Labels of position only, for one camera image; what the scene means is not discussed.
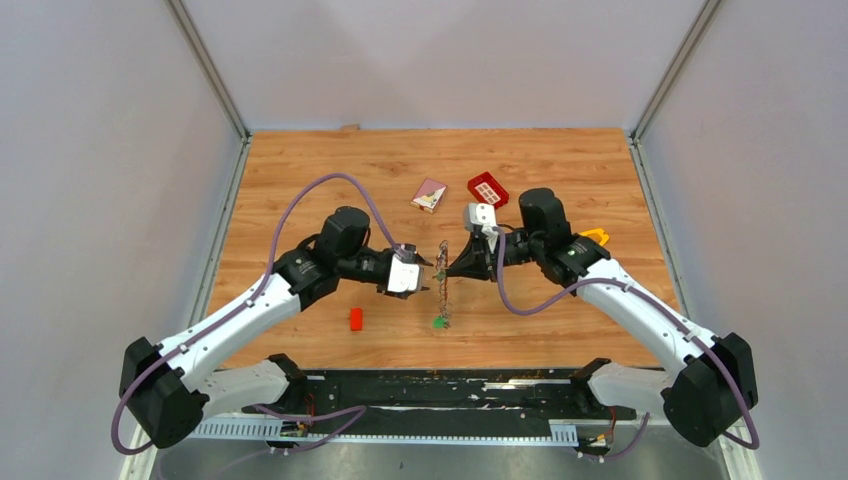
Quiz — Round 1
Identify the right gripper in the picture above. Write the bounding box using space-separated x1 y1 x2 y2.
446 230 543 283

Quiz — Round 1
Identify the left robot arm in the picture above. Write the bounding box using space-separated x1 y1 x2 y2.
115 206 429 449

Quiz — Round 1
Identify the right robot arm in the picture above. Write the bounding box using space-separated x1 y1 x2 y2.
446 188 760 450

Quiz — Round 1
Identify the playing card box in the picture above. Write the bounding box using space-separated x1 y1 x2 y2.
410 178 448 214

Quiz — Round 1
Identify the red toy brick block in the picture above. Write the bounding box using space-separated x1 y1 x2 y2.
467 171 510 209

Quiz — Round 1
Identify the small red block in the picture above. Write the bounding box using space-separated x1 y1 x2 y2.
349 307 364 332

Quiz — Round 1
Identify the yellow toy piece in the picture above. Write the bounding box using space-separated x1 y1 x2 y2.
580 228 610 246

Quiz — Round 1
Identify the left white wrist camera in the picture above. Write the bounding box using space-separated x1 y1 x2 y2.
386 255 423 295

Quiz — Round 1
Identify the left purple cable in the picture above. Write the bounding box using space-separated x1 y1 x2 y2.
110 173 412 457

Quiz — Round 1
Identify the purple cable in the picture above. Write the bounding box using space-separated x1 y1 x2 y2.
493 228 761 452
110 173 412 457

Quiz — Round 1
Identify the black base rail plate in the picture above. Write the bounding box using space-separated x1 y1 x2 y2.
266 368 636 438

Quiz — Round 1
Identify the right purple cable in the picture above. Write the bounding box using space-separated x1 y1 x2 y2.
493 228 761 452

